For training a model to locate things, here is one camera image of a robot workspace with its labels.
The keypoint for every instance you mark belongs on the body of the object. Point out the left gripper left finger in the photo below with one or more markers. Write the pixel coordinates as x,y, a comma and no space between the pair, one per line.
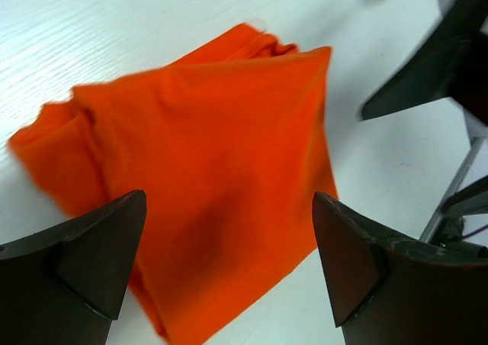
66,284

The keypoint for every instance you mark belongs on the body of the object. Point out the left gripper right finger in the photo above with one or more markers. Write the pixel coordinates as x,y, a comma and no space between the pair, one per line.
388,288

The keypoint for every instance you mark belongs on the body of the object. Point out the orange t shirt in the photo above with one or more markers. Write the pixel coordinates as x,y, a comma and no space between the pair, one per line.
229,145

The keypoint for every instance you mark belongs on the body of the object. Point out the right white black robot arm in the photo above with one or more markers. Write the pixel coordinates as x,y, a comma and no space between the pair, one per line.
445,227

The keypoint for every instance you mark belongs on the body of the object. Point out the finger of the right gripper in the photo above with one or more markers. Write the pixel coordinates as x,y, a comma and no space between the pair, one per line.
451,63

